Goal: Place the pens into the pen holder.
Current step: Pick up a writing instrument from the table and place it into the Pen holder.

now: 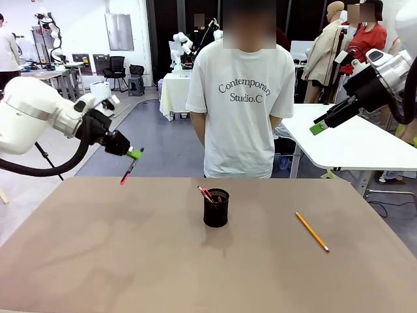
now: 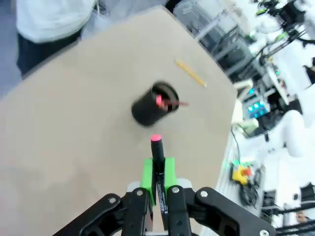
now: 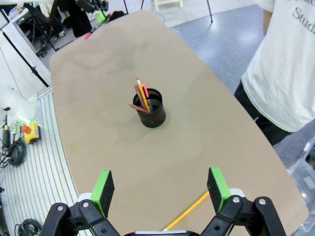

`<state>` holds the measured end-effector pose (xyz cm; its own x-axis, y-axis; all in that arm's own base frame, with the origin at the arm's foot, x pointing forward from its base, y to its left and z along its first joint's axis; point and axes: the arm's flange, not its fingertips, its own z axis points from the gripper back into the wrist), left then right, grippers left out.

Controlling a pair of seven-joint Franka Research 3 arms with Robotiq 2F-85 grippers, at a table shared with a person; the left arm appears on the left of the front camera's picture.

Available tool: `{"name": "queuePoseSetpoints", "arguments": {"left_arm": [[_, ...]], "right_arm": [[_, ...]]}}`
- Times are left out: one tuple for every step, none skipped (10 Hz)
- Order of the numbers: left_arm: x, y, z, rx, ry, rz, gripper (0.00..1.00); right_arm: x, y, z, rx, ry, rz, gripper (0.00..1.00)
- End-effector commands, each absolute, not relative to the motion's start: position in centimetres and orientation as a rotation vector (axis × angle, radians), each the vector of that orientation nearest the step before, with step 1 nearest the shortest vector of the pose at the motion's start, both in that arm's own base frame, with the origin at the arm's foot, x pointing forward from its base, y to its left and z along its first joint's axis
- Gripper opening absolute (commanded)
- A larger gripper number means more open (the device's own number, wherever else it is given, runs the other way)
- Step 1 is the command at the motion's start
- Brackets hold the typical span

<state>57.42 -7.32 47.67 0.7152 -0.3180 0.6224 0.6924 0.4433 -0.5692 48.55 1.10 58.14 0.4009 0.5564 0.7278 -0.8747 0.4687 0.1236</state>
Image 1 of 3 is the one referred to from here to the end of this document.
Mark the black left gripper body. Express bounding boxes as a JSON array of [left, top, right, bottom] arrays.
[[81, 109, 131, 157]]

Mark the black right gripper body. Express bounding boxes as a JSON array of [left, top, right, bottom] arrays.
[[325, 73, 396, 128]]

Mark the red translucent pen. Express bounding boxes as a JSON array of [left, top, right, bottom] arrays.
[[196, 185, 214, 203]]

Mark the yellow pencil with eraser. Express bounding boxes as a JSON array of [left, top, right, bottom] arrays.
[[295, 211, 330, 254]]

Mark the person's right forearm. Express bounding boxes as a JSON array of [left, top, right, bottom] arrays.
[[190, 110, 208, 148]]

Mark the black mesh pen holder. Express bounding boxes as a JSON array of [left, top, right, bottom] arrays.
[[203, 188, 230, 228]]

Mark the white table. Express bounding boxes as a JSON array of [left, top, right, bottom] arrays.
[[279, 103, 417, 198]]

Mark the person in red shirt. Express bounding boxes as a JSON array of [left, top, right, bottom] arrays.
[[340, 0, 389, 76]]

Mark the white box device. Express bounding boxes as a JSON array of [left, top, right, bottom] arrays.
[[89, 81, 111, 98]]

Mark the mannequin in beige coat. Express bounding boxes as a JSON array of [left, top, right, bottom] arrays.
[[301, 1, 348, 105]]

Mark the table with cream cloth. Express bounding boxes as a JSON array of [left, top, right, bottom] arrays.
[[158, 72, 194, 122]]

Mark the black plastic stool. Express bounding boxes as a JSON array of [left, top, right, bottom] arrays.
[[127, 64, 145, 97]]

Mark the black tripod stand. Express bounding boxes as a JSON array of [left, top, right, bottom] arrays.
[[33, 141, 65, 182]]

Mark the black office chair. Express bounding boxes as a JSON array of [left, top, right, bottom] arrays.
[[102, 55, 128, 93]]

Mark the person in white t-shirt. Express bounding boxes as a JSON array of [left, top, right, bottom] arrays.
[[185, 0, 296, 179]]

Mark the grey workbench desk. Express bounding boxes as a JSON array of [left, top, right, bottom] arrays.
[[20, 61, 86, 99]]

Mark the white robot on black stand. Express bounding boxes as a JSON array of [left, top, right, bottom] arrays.
[[33, 12, 65, 71]]

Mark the person in white jacket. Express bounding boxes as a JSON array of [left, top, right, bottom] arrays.
[[0, 12, 22, 96]]

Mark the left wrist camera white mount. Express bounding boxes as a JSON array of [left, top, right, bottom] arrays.
[[96, 94, 121, 112]]

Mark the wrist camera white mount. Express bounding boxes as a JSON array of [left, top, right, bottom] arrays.
[[96, 94, 121, 112], [334, 48, 362, 74]]

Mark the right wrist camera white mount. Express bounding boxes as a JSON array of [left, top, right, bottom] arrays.
[[334, 48, 362, 74]]

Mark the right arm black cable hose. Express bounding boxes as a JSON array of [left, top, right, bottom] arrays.
[[389, 55, 417, 127]]

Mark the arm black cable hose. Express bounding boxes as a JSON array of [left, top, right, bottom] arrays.
[[0, 115, 98, 179], [389, 55, 417, 127]]

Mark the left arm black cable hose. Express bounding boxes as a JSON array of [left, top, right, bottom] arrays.
[[0, 115, 98, 179]]

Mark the grey wall panel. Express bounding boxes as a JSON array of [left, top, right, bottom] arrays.
[[104, 12, 135, 52]]

